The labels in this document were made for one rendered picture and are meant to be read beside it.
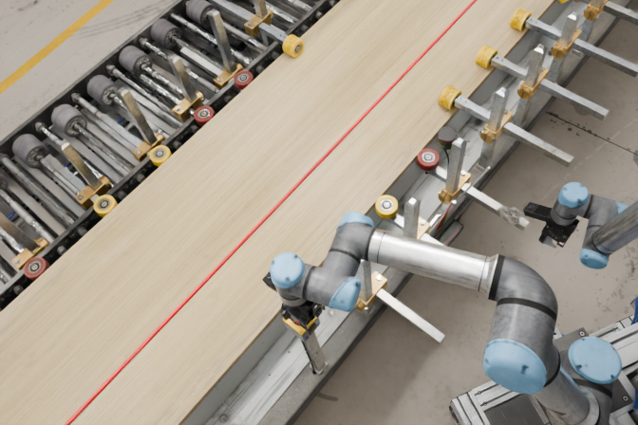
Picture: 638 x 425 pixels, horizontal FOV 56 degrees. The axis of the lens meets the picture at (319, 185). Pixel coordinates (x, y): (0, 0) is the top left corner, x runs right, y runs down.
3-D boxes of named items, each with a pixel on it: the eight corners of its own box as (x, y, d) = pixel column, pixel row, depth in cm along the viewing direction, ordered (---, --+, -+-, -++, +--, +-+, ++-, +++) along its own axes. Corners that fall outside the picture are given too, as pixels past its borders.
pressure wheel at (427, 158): (441, 171, 228) (443, 154, 218) (429, 185, 226) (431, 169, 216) (423, 160, 231) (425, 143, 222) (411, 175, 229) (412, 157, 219)
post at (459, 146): (453, 211, 231) (467, 139, 190) (448, 217, 230) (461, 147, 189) (445, 206, 233) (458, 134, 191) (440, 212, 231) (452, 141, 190)
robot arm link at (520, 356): (619, 401, 146) (546, 300, 113) (610, 465, 139) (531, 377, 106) (568, 392, 154) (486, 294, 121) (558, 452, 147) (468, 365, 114)
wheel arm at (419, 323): (444, 338, 196) (445, 334, 193) (439, 346, 195) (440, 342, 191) (342, 262, 213) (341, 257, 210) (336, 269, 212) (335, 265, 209)
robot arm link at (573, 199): (589, 207, 173) (558, 197, 175) (578, 224, 182) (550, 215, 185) (594, 185, 176) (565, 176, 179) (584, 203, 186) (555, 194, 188)
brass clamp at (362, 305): (388, 286, 208) (388, 280, 203) (365, 315, 203) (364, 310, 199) (374, 275, 210) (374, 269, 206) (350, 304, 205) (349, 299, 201)
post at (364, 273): (373, 311, 216) (370, 256, 175) (367, 318, 215) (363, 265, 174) (365, 304, 218) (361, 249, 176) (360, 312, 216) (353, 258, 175)
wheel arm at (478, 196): (528, 226, 210) (530, 220, 207) (522, 232, 209) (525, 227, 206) (425, 163, 228) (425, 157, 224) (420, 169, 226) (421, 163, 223)
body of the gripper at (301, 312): (306, 333, 147) (300, 317, 137) (280, 311, 151) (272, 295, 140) (326, 309, 150) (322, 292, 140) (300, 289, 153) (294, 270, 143)
